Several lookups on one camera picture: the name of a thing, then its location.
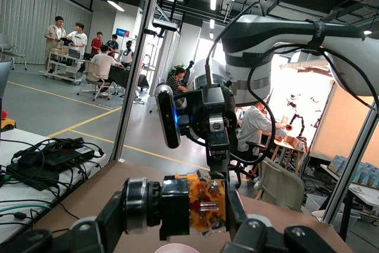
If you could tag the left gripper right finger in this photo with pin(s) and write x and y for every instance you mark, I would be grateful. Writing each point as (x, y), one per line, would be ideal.
(254, 235)

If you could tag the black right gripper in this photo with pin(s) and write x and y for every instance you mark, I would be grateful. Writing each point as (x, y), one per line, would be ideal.
(197, 116)

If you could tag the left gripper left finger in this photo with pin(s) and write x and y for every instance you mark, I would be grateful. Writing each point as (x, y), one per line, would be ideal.
(109, 220)

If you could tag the orange push button switch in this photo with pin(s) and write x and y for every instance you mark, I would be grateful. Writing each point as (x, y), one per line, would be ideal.
(177, 202)

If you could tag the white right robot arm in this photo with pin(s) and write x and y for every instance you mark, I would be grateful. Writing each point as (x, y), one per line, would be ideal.
(281, 28)

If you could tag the small black robot arm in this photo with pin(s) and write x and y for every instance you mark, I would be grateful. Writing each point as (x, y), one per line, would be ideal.
(299, 119)

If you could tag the leaning person in white shirt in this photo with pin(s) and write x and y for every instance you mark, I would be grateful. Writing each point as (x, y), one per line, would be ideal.
(251, 125)

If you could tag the white plastic chair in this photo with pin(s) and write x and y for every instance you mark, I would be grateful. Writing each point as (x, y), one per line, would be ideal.
(281, 185)

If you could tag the wooden desk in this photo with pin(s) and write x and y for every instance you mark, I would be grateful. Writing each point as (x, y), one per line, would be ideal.
(288, 144)

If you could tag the pink round plate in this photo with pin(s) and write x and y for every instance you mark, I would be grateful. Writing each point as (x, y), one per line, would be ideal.
(173, 249)

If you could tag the person in striped shirt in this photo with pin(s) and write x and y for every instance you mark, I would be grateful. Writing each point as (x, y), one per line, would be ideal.
(174, 82)

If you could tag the black electronics box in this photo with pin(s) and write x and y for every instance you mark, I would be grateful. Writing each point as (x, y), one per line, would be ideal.
(68, 153)

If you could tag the green potted plant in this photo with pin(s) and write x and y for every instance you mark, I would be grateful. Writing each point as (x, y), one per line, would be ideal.
(174, 67)

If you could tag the blue printed carton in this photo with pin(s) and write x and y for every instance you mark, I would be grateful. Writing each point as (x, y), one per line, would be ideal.
(365, 176)
(339, 164)

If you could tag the table with black cloth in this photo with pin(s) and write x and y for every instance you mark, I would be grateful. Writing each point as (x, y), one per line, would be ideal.
(130, 78)

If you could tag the beige partition panel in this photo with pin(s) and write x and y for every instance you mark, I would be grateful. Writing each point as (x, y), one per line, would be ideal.
(340, 122)

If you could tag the white humanoid robot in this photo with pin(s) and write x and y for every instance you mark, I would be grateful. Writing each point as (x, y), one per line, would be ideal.
(127, 54)

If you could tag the yellow emergency stop box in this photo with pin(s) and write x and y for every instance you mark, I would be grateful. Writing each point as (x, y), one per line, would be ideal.
(6, 124)

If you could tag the seated person in white shirt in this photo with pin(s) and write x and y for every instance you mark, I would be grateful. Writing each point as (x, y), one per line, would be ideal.
(102, 63)

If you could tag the person in dark blue shirt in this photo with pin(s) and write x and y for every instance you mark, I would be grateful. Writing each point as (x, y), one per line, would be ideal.
(112, 45)

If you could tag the white office chair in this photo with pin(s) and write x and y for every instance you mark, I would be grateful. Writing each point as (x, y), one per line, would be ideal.
(89, 72)

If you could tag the person in red shirt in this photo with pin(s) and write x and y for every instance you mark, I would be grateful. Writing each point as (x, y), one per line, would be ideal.
(96, 44)

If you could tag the white shelf cart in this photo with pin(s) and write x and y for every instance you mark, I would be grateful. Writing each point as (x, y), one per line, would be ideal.
(63, 66)

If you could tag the dark monitor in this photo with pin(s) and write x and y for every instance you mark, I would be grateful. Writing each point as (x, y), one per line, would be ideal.
(4, 81)

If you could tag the standing person in white t-shirt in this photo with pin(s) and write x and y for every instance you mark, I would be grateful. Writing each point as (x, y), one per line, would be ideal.
(78, 39)

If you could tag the person in beige shirt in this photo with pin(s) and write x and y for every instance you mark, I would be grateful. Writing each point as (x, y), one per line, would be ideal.
(54, 35)

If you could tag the grey chair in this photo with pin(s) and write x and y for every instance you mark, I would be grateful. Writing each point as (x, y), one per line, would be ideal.
(6, 45)

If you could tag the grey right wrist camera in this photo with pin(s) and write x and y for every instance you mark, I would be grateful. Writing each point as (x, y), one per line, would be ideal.
(167, 116)

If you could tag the aluminium frame post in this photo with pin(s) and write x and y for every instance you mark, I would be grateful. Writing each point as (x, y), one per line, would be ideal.
(139, 63)
(349, 164)

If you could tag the black frame-mounted camera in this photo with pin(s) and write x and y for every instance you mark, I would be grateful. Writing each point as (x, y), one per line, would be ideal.
(164, 25)

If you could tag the blue wall sign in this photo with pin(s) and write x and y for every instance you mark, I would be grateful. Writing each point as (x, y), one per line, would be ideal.
(122, 32)

